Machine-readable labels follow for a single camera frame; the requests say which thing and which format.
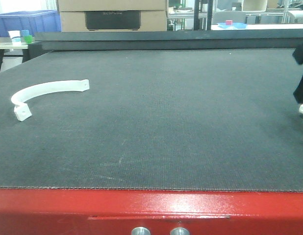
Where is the white curved pipe clamp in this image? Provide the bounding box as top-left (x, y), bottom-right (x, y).
top-left (11, 79), bottom-right (90, 121)

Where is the large cardboard box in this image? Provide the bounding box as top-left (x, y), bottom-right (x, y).
top-left (57, 0), bottom-right (168, 32)

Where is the blue plastic crate background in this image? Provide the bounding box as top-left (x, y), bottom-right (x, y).
top-left (0, 10), bottom-right (61, 37)

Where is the green small cup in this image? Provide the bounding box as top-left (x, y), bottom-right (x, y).
top-left (23, 35), bottom-right (33, 45)

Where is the white paper cup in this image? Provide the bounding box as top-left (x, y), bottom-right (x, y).
top-left (8, 30), bottom-right (22, 46)

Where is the left silver knob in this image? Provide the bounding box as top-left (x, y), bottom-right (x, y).
top-left (131, 227), bottom-right (151, 235)

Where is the blue shallow tray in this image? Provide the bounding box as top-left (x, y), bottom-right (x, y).
top-left (217, 22), bottom-right (247, 29)

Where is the red metal table frame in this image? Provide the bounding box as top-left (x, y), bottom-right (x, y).
top-left (0, 188), bottom-right (303, 235)

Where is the blue small cup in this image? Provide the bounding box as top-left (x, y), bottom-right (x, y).
top-left (21, 30), bottom-right (29, 37)

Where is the right silver knob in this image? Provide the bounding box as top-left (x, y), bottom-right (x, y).
top-left (170, 227), bottom-right (190, 235)

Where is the white side table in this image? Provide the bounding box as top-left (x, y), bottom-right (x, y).
top-left (0, 43), bottom-right (29, 71)

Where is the dark grey table mat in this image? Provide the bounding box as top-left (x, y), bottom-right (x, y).
top-left (0, 48), bottom-right (303, 191)

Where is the silver knob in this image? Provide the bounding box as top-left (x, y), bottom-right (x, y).
top-left (170, 227), bottom-right (190, 235)
top-left (131, 227), bottom-right (151, 235)

